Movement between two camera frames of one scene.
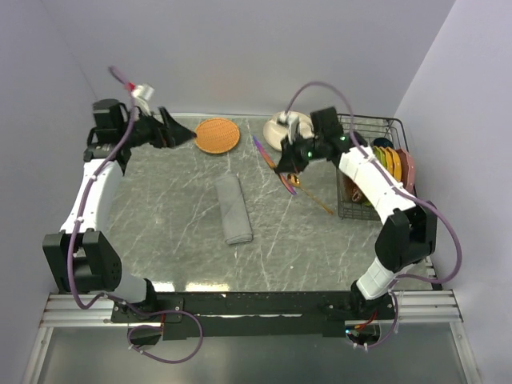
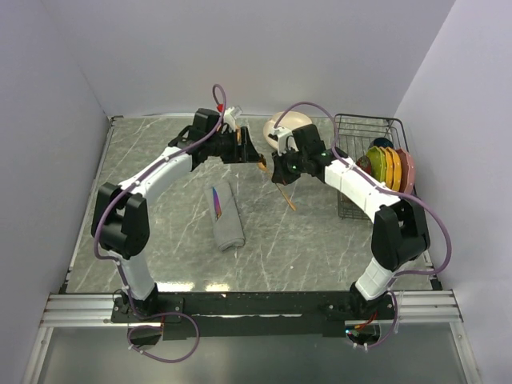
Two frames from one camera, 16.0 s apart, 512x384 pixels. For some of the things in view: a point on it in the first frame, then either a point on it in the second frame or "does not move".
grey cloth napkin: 236,219 to 227,226
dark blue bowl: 382,142 does not move
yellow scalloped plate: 390,162 does not move
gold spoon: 295,181 to 263,168
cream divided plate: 275,132 does not move
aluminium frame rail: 62,310 does not move
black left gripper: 168,134 to 245,153
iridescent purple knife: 272,165 to 217,204
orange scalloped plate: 397,164 does not move
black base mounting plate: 210,315 does not move
